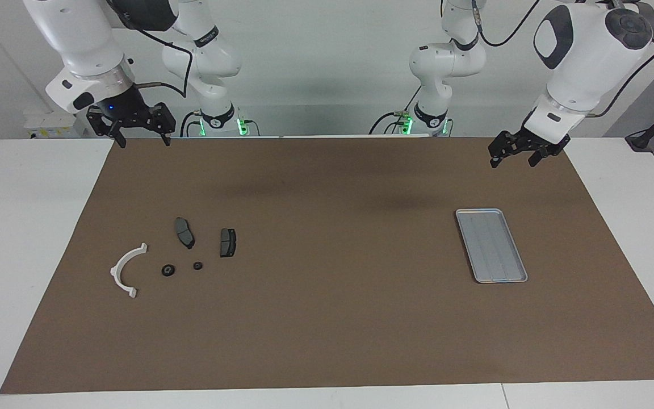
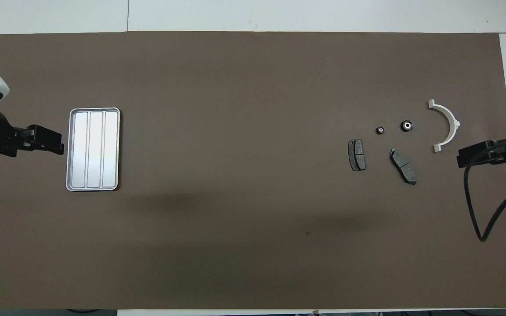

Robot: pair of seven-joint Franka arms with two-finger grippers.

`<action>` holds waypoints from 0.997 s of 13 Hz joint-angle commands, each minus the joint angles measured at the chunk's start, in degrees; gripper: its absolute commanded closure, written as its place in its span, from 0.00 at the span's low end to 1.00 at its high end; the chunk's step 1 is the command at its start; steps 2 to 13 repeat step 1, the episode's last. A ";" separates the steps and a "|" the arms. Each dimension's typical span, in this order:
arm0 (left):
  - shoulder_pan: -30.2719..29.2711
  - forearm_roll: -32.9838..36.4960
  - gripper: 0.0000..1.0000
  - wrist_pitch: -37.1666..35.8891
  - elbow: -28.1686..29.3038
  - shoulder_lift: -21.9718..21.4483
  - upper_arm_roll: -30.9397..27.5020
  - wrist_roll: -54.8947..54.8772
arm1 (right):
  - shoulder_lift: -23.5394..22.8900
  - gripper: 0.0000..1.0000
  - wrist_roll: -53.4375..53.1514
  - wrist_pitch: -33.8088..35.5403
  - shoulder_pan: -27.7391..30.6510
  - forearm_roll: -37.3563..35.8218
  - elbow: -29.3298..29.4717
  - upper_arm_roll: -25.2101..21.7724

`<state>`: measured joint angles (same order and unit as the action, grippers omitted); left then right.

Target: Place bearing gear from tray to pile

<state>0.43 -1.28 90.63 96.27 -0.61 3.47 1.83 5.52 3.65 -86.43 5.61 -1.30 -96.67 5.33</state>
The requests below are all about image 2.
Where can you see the white curved plastic bracket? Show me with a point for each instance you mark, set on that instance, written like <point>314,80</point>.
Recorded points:
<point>452,119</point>

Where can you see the large black bearing gear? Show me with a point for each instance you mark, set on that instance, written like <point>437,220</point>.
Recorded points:
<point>406,125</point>

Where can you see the small black bearing gear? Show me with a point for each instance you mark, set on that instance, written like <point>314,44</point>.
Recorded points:
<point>380,130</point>

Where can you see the elongated dark brake pad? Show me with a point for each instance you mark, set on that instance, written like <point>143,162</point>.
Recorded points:
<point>403,166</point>

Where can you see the brown table mat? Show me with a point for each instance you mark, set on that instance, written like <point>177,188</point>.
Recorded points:
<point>253,87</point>

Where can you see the rectangular dark brake pad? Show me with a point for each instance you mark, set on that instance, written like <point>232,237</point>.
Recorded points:
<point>356,155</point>

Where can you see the silver metal tray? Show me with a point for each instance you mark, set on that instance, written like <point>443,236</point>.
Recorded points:
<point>95,149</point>

